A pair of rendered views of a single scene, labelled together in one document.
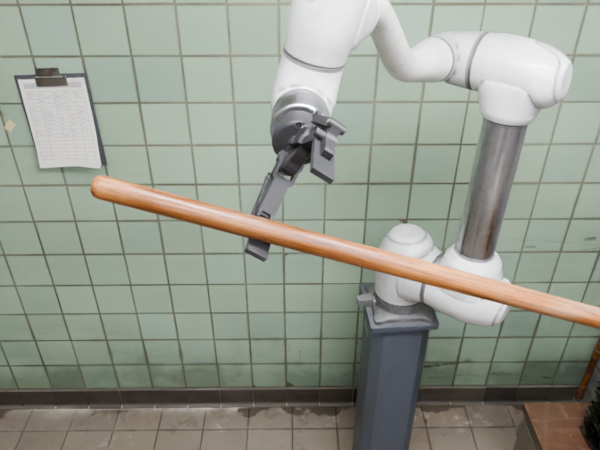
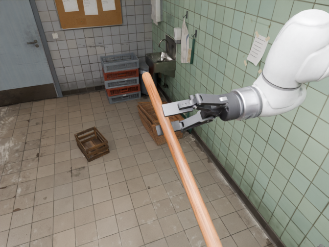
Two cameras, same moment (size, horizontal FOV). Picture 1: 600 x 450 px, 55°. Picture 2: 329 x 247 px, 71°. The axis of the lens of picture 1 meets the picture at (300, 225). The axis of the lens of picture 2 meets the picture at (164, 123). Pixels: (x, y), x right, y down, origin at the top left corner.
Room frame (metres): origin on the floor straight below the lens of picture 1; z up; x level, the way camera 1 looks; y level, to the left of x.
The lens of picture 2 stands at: (0.43, -0.45, 2.16)
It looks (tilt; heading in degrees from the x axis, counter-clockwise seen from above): 36 degrees down; 70
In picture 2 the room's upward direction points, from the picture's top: straight up
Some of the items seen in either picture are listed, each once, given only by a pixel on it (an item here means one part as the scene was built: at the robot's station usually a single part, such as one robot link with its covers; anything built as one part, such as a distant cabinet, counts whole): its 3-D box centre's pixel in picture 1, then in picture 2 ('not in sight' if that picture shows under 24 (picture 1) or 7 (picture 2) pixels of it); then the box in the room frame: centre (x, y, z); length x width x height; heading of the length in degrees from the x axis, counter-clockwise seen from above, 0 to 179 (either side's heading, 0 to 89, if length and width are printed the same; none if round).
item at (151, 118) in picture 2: not in sight; (160, 114); (1.30, 2.17, 0.32); 0.56 x 0.49 x 0.28; 99
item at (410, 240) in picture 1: (406, 262); not in sight; (1.33, -0.31, 1.17); 0.18 x 0.16 x 0.22; 51
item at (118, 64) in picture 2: not in sight; (119, 61); (1.00, 3.45, 0.68); 0.60 x 0.40 x 0.16; 1
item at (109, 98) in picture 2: not in sight; (123, 92); (0.99, 3.46, 0.08); 0.60 x 0.40 x 0.16; 3
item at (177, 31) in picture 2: not in sight; (177, 36); (1.70, 2.57, 1.28); 0.09 x 0.09 x 0.20; 1
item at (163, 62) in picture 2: not in sight; (160, 67); (1.56, 2.93, 0.71); 0.47 x 0.36 x 0.91; 91
